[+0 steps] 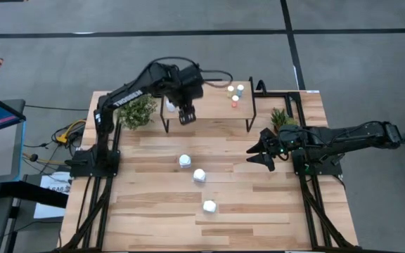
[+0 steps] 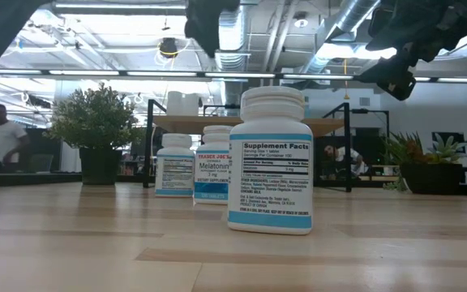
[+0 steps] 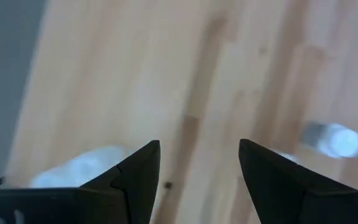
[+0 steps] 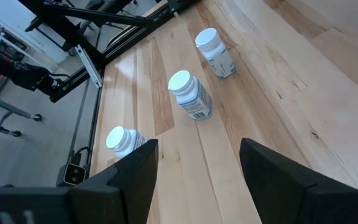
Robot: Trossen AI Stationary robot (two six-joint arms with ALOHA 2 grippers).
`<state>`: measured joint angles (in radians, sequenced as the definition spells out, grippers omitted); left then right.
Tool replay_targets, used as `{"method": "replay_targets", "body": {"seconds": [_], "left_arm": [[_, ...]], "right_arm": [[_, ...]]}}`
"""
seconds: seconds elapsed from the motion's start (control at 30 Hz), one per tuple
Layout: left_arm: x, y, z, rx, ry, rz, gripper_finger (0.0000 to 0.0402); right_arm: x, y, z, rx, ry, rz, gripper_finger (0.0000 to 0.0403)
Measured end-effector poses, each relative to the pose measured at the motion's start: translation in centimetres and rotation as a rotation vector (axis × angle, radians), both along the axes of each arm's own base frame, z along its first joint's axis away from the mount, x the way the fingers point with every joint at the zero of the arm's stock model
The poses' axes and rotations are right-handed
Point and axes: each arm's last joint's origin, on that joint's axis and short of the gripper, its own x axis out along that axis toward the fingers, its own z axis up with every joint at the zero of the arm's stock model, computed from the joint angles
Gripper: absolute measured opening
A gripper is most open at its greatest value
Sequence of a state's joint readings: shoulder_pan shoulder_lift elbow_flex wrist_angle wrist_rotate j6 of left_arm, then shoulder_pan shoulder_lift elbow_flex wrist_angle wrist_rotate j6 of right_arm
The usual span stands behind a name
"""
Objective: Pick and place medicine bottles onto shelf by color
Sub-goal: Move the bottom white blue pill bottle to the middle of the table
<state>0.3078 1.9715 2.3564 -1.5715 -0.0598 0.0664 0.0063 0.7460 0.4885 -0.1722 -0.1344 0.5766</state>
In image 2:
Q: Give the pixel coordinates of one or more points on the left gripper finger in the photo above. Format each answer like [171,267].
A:
[213,24]

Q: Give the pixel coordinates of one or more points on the large white blue-label bottle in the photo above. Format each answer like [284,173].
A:
[270,182]
[211,170]
[174,170]

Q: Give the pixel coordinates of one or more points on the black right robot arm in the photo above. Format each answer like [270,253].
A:
[440,20]

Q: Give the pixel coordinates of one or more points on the black ceiling-hung device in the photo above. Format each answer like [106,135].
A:
[168,46]

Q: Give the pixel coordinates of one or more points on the long linear ceiling light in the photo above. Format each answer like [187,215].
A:
[160,74]

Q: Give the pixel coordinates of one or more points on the person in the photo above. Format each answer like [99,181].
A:
[4,138]
[349,156]

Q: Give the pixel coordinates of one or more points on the potted succulent plant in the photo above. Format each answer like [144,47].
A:
[428,178]

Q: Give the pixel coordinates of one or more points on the potted bushy green plant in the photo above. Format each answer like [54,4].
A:
[95,121]

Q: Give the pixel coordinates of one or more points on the silver ribbed air duct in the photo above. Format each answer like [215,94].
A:
[355,16]
[231,65]

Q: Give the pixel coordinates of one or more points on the wooden shelf black metal frame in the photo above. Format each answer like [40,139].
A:
[185,123]

